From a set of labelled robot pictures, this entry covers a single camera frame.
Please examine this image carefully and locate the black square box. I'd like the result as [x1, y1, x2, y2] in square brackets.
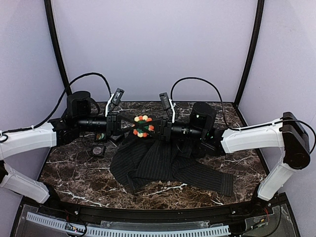
[94, 132, 108, 143]
[109, 134, 124, 144]
[89, 145, 106, 157]

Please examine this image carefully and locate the black front table rail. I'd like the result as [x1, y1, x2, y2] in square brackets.
[30, 201, 271, 224]

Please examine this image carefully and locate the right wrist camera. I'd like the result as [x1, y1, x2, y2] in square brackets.
[159, 92, 176, 123]

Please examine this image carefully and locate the black square box right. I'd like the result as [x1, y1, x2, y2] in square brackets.
[109, 134, 124, 144]

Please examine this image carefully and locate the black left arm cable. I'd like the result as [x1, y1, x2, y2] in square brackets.
[0, 72, 112, 143]

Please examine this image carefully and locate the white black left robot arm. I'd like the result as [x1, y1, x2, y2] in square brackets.
[0, 91, 133, 204]

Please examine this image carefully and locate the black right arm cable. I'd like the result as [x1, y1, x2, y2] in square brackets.
[170, 77, 316, 151]

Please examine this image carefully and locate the black left frame post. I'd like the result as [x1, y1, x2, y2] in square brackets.
[43, 0, 72, 96]

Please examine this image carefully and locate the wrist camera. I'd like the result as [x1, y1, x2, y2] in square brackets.
[104, 88, 124, 117]
[159, 92, 176, 123]

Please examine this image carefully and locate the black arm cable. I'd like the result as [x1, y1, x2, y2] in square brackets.
[0, 72, 112, 143]
[170, 77, 316, 151]

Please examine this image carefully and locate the white slotted cable duct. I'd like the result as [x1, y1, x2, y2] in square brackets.
[25, 212, 231, 237]

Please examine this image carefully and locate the black square box front left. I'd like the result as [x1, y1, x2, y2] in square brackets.
[89, 145, 106, 157]

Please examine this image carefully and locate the black square box rear left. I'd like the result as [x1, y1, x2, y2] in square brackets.
[94, 132, 108, 143]

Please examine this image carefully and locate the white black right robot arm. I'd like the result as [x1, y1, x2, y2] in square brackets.
[136, 102, 312, 202]

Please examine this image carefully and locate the black right frame post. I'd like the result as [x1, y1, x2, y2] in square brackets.
[234, 0, 265, 108]

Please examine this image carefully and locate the black frame post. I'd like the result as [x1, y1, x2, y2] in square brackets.
[234, 0, 265, 108]
[43, 0, 72, 96]

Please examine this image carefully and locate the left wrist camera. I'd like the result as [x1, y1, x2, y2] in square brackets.
[104, 88, 124, 117]

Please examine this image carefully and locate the dark pinstriped garment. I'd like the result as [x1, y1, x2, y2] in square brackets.
[110, 134, 234, 197]

